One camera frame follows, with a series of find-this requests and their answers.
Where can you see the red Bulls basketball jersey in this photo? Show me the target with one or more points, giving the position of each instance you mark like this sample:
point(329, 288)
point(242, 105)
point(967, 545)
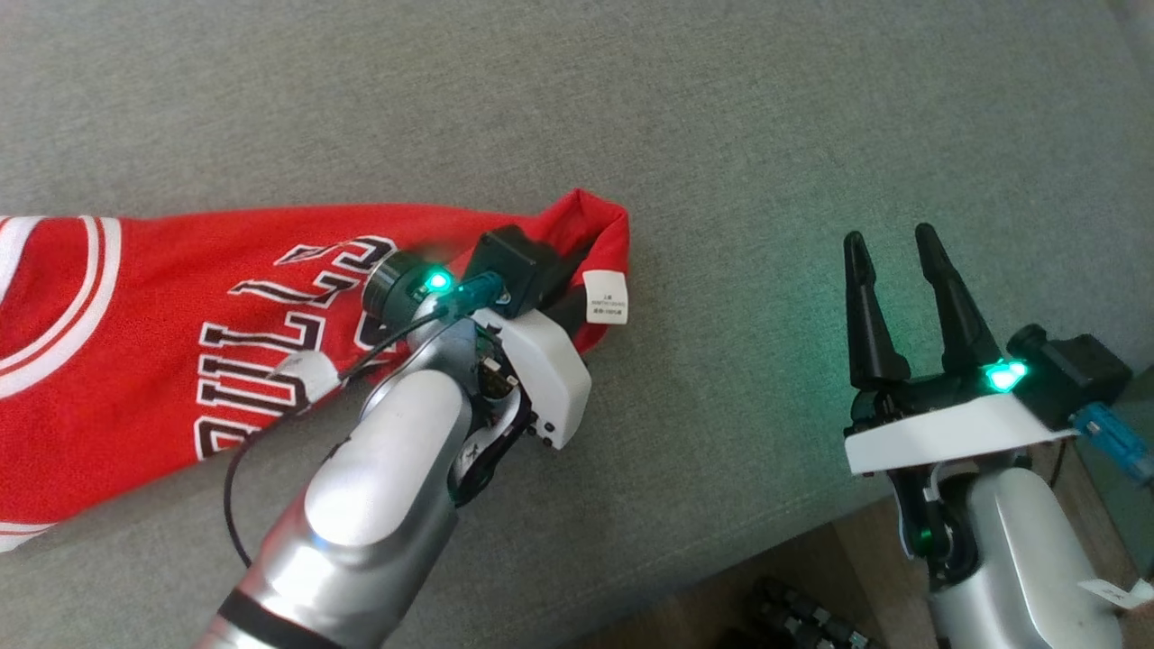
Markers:
point(135, 361)

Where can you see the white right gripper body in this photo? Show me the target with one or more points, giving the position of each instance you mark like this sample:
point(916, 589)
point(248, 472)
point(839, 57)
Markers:
point(947, 433)

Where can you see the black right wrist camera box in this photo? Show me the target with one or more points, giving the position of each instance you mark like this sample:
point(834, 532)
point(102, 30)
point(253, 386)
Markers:
point(1073, 370)

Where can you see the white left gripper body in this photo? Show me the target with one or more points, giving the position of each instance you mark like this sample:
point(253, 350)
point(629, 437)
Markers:
point(550, 379)

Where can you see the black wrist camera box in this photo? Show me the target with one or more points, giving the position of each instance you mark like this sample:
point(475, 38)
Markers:
point(509, 261)
point(1073, 370)

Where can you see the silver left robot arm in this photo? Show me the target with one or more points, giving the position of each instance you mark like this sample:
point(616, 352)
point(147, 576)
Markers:
point(397, 505)

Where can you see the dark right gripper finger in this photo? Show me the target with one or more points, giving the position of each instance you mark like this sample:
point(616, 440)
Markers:
point(965, 333)
point(870, 342)

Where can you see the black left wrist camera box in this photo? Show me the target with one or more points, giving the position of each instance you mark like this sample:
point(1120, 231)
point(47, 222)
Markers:
point(509, 261)

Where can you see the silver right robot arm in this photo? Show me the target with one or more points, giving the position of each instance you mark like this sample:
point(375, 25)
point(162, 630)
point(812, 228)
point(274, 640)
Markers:
point(1019, 559)

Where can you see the grey sofa ottoman cushion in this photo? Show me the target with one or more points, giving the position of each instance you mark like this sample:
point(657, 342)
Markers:
point(721, 117)

